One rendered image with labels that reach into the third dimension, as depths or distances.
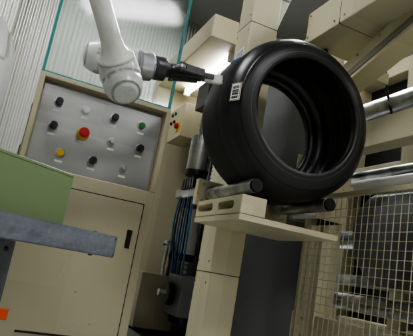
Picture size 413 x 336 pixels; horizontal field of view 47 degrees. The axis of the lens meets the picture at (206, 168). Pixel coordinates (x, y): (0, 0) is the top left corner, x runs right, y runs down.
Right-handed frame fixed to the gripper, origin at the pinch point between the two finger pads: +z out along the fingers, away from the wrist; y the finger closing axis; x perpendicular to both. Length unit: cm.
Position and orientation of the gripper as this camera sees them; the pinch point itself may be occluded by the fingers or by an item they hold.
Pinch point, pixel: (212, 79)
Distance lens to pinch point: 159.3
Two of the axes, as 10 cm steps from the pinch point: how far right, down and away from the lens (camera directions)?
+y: -4.0, 1.3, 9.1
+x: -0.4, 9.9, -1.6
